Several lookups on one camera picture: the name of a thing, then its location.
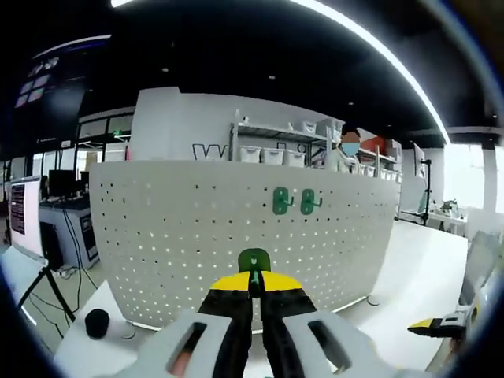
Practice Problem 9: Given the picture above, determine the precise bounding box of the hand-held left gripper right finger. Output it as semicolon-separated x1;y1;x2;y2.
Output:
259;271;398;378

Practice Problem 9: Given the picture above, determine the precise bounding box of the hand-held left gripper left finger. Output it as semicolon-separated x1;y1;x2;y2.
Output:
113;272;253;378

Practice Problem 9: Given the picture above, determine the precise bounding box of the green hook assembly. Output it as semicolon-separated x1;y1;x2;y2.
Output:
272;187;296;216
300;188;324;216
238;247;272;298

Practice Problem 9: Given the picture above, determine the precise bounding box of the white perforated mounting plate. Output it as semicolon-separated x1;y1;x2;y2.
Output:
88;159;397;340

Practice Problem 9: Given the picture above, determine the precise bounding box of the black round container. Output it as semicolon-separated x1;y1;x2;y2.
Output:
85;309;112;339

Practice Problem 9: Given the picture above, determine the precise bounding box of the metal shelf rack with bins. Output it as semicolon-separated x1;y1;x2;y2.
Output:
230;117;402;184

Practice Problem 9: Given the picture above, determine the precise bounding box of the grey office desk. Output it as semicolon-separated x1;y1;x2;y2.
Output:
39;196;99;269

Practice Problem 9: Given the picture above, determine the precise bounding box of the black tripod stand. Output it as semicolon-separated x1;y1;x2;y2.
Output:
17;260;76;324

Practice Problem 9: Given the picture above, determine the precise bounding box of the small black monitor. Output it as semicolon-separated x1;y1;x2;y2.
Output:
49;169;76;198

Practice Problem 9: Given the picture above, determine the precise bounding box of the large monitor screen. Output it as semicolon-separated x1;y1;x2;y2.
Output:
9;176;44;261

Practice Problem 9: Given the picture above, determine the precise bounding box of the ceiling light strip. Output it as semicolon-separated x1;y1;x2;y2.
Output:
291;0;450;143

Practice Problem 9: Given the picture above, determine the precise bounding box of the black camera stand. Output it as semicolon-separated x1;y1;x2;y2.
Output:
395;157;432;225

